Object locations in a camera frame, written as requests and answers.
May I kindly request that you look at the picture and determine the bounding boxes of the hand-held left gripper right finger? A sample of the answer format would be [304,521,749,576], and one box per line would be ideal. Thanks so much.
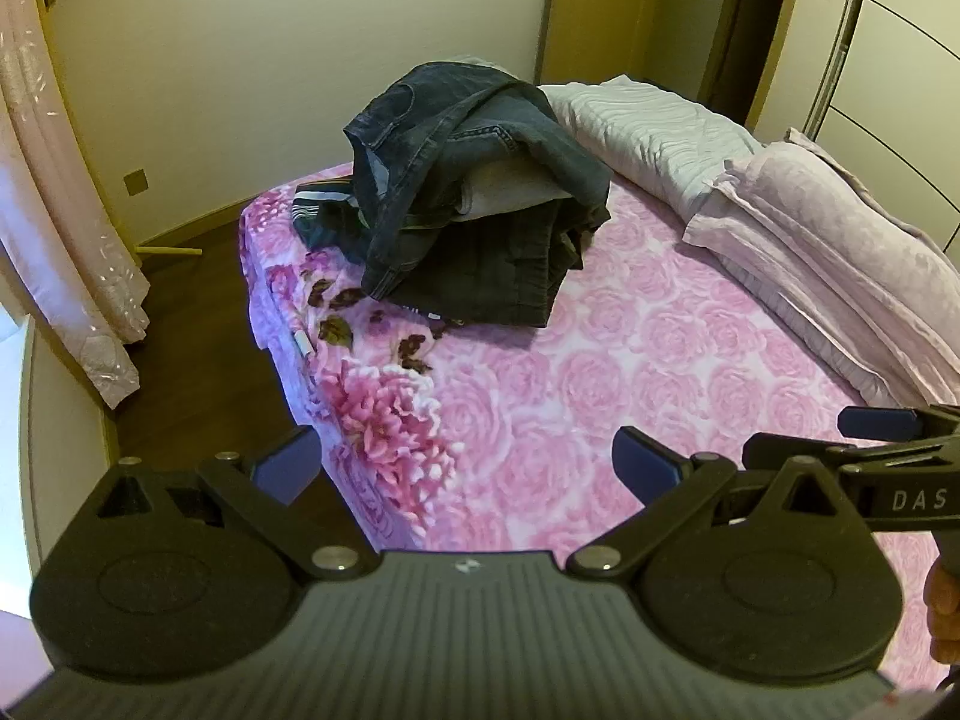
[566,426,871,580]

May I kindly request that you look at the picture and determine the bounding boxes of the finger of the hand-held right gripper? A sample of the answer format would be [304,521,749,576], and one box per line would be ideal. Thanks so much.
[840,403,960,440]
[742,433,923,477]

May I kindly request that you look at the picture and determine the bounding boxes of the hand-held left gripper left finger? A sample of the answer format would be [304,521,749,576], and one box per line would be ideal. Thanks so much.
[94,426,383,580]

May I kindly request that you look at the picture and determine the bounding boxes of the dark blue jeans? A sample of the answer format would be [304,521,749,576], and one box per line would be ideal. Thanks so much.
[343,62,612,301]

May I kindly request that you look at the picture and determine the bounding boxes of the person's right hand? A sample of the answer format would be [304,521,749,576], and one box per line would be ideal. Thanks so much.
[924,561,960,665]

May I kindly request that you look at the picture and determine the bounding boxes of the pink floral blanket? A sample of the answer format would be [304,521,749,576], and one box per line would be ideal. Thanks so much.
[238,165,960,691]

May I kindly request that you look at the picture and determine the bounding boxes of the black trousers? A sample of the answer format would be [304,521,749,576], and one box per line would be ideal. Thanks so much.
[364,195,593,329]

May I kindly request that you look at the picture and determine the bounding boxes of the dark striped garment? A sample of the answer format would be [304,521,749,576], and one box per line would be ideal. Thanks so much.
[292,180,368,248]

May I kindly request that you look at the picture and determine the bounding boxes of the grey quilt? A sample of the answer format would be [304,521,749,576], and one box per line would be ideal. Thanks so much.
[540,75,766,222]

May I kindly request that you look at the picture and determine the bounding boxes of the pink curtain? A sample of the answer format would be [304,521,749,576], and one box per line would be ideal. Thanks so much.
[0,0,151,410]

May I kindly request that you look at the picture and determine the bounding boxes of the cream wardrobe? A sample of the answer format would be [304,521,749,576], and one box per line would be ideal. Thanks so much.
[750,0,960,271]

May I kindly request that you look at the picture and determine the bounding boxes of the wooden door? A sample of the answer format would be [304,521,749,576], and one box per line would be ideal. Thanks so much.
[536,0,751,87]

